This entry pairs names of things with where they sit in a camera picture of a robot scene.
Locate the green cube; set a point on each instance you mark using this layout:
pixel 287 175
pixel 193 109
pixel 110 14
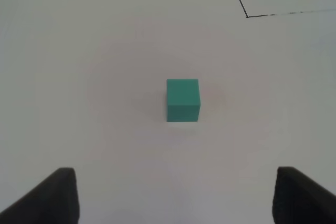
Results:
pixel 183 101

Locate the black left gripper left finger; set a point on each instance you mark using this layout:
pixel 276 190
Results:
pixel 54 200

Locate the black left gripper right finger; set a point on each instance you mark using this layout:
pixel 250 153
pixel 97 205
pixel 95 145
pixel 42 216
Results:
pixel 299 199

